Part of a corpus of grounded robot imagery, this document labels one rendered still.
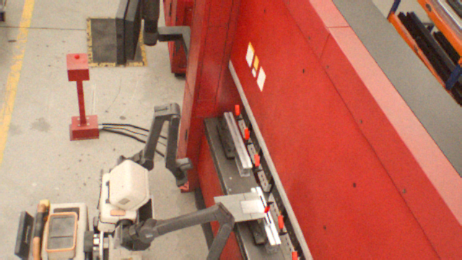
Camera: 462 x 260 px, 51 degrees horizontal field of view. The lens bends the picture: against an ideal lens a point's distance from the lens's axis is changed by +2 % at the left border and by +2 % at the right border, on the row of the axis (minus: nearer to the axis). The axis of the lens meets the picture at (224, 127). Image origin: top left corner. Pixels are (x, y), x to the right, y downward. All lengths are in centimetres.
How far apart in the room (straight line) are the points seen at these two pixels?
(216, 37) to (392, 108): 158
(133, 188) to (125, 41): 111
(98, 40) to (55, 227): 305
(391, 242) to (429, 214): 25
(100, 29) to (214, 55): 278
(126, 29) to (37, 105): 192
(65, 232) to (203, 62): 129
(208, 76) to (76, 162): 161
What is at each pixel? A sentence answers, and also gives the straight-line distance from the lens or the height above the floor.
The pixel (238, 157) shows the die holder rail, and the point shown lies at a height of 94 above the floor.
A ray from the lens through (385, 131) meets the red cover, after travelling 159.
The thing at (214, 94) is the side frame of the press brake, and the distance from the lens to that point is 327.
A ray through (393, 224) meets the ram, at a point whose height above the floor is 203.
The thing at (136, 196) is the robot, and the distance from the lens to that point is 237.
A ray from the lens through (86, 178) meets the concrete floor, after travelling 415.
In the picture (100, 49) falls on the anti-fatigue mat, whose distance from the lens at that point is 537.
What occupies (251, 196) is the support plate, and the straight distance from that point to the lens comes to 286.
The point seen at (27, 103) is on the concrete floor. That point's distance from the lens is 482.
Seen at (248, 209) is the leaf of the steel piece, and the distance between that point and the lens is 280.
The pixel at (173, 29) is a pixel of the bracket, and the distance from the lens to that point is 361.
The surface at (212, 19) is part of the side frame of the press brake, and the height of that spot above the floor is 170.
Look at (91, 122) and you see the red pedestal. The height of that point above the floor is 12.
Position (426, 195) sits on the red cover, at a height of 225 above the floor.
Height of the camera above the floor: 326
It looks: 45 degrees down
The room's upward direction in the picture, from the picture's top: 12 degrees clockwise
